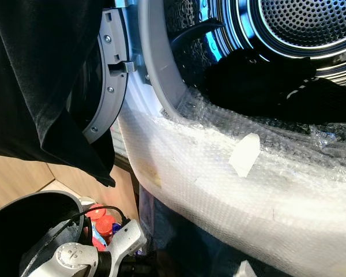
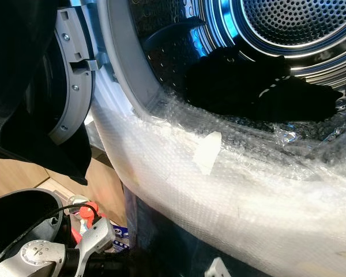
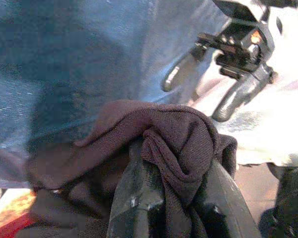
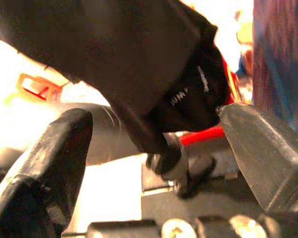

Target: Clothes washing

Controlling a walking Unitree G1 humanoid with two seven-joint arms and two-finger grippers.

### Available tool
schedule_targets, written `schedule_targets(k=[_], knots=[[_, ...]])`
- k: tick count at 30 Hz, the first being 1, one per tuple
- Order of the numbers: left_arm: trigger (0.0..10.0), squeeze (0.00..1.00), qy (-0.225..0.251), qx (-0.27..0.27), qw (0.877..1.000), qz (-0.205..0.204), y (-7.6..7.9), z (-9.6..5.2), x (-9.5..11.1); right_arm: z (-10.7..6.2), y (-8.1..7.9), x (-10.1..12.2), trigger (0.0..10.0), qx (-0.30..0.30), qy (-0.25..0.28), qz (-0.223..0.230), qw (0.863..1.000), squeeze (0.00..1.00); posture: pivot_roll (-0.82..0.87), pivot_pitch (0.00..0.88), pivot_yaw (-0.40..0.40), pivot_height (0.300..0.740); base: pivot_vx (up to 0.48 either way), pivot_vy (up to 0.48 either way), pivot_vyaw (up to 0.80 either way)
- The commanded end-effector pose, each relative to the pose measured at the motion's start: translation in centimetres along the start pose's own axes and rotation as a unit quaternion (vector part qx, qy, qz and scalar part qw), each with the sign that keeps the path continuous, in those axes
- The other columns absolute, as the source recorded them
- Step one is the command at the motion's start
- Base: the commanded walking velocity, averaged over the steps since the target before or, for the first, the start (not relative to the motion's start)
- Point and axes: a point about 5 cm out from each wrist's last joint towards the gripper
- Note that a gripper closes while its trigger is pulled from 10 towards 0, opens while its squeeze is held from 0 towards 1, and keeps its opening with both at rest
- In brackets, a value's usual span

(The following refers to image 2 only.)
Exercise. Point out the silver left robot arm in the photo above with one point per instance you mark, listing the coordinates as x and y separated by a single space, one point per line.
37 257

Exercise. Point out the white washing machine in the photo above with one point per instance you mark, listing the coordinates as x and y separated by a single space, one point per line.
294 23

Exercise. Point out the blue white packet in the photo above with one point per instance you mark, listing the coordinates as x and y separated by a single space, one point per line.
120 238

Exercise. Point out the red capped bottle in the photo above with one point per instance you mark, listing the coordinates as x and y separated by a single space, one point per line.
75 235
89 212

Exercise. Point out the black round laundry basket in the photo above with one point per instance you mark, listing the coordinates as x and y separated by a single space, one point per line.
17 225

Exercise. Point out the clear bubble wrap sheet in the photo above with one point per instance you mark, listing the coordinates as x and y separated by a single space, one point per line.
196 202

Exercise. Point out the white tape piece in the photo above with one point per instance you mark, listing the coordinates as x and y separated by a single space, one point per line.
207 153

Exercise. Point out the grey washer door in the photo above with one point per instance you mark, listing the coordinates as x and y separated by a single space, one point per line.
75 63

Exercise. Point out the grey washer door gasket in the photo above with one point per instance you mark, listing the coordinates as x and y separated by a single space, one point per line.
121 57

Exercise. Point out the black garment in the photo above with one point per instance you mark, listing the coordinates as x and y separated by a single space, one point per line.
230 86

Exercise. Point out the black hanging cloth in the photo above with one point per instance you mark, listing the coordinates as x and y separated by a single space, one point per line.
17 69

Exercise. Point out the black drum lifter paddle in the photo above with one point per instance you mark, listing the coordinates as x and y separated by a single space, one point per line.
167 32

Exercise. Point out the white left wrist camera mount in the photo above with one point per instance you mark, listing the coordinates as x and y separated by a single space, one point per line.
98 234

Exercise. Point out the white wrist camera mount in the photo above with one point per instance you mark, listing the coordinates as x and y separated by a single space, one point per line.
217 268
98 234

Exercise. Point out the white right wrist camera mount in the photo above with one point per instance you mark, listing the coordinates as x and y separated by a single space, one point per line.
217 268

